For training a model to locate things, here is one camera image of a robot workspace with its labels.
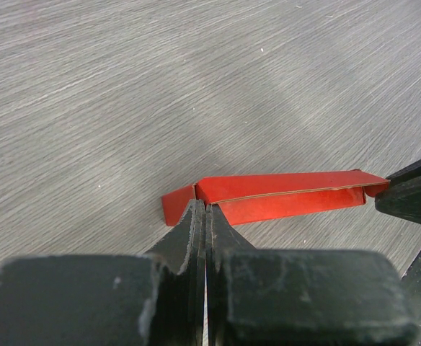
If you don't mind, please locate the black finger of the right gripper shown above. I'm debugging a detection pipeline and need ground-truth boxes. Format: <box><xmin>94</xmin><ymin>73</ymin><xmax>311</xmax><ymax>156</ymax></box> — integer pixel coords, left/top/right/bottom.
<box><xmin>375</xmin><ymin>159</ymin><xmax>421</xmax><ymax>224</ymax></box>

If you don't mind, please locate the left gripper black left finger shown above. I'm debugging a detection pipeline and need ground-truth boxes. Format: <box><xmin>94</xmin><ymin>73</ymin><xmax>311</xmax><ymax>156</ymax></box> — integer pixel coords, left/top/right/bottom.
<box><xmin>0</xmin><ymin>200</ymin><xmax>205</xmax><ymax>345</ymax></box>

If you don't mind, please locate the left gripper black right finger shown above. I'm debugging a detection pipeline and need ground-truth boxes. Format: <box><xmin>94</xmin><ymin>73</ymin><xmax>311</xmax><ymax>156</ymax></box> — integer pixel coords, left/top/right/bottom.
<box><xmin>205</xmin><ymin>205</ymin><xmax>418</xmax><ymax>345</ymax></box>

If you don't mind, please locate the red paper box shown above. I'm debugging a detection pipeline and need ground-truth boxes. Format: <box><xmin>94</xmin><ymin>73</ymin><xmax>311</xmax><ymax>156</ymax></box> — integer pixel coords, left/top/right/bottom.
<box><xmin>161</xmin><ymin>169</ymin><xmax>390</xmax><ymax>226</ymax></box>

